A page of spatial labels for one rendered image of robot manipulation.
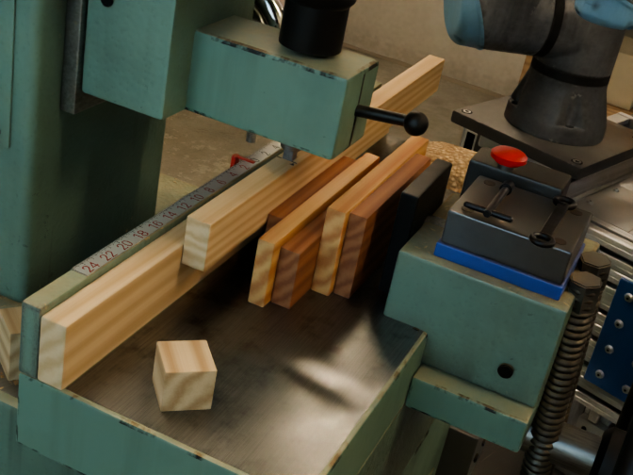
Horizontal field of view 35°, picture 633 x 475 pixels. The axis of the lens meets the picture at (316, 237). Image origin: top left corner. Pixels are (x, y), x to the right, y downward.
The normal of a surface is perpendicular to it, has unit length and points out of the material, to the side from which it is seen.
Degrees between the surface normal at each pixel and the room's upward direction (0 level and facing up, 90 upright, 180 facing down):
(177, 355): 0
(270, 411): 0
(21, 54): 90
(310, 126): 90
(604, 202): 0
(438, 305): 90
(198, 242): 90
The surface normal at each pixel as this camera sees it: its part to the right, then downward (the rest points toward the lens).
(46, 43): 0.89, 0.34
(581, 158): 0.18, -0.87
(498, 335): -0.41, 0.36
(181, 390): 0.29, 0.50
